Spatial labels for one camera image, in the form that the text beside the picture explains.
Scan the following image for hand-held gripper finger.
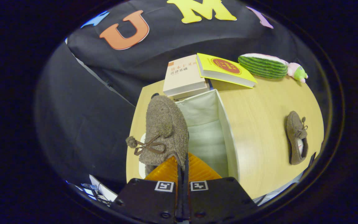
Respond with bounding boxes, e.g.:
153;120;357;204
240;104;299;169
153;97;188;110
111;152;182;223
184;152;259;223

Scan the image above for white fabric storage box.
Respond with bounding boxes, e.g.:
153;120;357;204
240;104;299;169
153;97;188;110
139;89;240;182

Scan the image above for brown fuzzy shoe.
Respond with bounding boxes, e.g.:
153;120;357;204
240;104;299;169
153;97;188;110
126;95;189;176
286;111;309;165

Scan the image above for white paper sheet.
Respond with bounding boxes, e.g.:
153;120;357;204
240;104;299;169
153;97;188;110
89;174;118;203

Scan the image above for thin pale book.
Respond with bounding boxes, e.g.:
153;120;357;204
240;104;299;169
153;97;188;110
173;79;213;100

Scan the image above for beige book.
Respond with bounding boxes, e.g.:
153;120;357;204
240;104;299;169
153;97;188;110
163;54;207;97

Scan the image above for yellow book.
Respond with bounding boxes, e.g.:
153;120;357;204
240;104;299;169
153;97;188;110
195;53;258;89

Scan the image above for watermelon slice plush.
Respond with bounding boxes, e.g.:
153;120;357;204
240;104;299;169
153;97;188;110
238;53;289;79

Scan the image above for pink and green plush toy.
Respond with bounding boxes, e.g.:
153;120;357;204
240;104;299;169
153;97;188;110
286;62;309;83

